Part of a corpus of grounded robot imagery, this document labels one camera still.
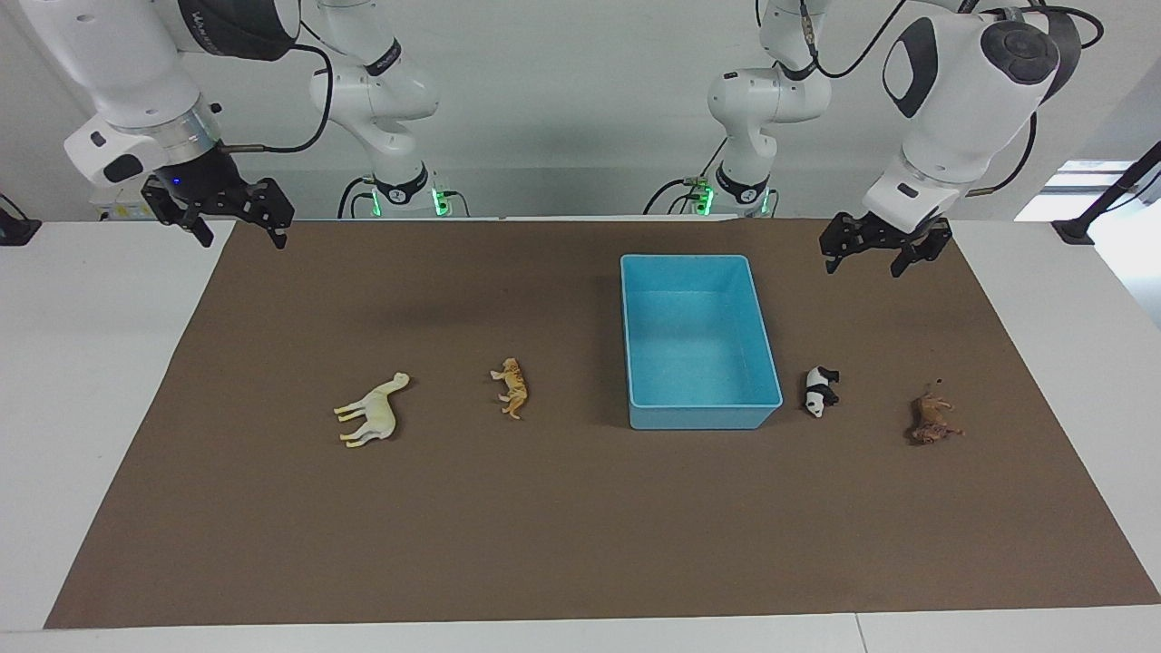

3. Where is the black white panda toy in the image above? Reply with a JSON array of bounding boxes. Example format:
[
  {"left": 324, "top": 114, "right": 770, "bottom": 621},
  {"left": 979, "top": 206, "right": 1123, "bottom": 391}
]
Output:
[{"left": 802, "top": 365, "right": 841, "bottom": 419}]

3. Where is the brown lion toy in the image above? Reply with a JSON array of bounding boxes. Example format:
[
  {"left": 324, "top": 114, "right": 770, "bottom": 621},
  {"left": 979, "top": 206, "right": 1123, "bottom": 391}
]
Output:
[{"left": 909, "top": 379, "right": 964, "bottom": 446}]

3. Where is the cream camel toy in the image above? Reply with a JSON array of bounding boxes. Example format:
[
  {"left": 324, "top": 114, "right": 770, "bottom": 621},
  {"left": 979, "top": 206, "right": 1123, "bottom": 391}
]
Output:
[{"left": 334, "top": 372, "right": 411, "bottom": 449}]

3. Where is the orange tiger toy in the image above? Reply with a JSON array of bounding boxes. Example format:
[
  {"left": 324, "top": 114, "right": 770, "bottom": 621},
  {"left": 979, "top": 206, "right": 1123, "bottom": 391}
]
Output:
[{"left": 491, "top": 357, "right": 529, "bottom": 420}]

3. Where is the white box yellow label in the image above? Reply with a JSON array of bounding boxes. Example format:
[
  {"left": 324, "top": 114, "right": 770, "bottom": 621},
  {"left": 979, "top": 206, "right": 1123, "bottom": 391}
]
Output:
[{"left": 96, "top": 186, "right": 153, "bottom": 221}]

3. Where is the light blue storage box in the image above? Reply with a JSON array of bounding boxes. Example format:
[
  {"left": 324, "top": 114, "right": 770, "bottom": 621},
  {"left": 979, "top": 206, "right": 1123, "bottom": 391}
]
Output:
[{"left": 620, "top": 253, "right": 785, "bottom": 431}]

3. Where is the black clamp stand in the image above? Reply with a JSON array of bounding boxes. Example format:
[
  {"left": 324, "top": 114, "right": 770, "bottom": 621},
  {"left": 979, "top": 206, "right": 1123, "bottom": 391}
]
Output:
[
  {"left": 0, "top": 193, "right": 42, "bottom": 247},
  {"left": 1052, "top": 141, "right": 1161, "bottom": 246}
]

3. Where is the brown table mat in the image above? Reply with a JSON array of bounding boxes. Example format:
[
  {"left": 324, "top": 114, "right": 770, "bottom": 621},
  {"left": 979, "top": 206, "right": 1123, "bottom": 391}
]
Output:
[{"left": 44, "top": 218, "right": 1161, "bottom": 629}]

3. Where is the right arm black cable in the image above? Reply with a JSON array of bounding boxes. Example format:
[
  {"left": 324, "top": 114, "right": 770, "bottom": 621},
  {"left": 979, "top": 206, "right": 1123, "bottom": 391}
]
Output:
[{"left": 218, "top": 41, "right": 337, "bottom": 155}]

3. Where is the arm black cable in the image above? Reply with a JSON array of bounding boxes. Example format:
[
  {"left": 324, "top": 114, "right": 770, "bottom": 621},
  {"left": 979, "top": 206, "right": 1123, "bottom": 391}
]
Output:
[
  {"left": 218, "top": 41, "right": 337, "bottom": 155},
  {"left": 796, "top": 0, "right": 1106, "bottom": 199}
]

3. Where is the black base cable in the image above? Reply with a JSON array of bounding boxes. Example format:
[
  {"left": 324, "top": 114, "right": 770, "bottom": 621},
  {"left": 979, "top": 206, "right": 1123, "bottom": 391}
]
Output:
[
  {"left": 644, "top": 136, "right": 728, "bottom": 219},
  {"left": 337, "top": 175, "right": 378, "bottom": 219}
]

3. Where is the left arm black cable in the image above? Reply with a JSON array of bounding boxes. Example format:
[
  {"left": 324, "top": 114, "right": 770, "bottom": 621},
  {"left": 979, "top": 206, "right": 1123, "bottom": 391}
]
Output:
[{"left": 796, "top": 0, "right": 1106, "bottom": 199}]

